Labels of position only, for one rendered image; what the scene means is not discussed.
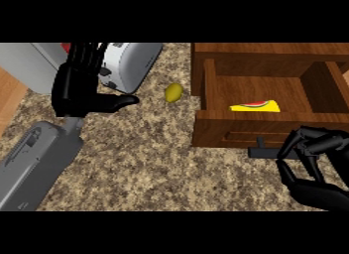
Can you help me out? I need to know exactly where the pale grey appliance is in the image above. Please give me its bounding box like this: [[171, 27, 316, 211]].
[[0, 42, 71, 96]]

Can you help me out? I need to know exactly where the dark grey drawer handle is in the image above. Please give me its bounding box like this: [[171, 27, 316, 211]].
[[248, 136, 300, 161]]

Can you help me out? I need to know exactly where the yellow wedge with watermelon print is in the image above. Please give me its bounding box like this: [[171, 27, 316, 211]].
[[229, 99, 282, 113]]

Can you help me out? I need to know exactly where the brown wooden drawer front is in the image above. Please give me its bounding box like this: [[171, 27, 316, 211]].
[[190, 109, 349, 149]]

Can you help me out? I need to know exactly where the yellow green mango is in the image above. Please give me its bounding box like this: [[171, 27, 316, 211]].
[[162, 82, 184, 103]]

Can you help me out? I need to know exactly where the brown wooden cabinet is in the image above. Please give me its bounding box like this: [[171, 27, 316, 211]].
[[190, 42, 349, 97]]

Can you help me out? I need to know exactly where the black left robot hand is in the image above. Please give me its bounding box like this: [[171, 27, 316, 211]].
[[52, 42, 140, 118]]

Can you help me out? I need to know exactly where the brown wooden drawer box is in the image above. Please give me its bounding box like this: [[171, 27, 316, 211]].
[[201, 58, 349, 114]]

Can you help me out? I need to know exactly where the white silver toaster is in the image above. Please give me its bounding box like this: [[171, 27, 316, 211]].
[[96, 42, 164, 95]]

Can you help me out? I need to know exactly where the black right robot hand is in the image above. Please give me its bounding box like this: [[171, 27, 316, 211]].
[[273, 125, 349, 212]]

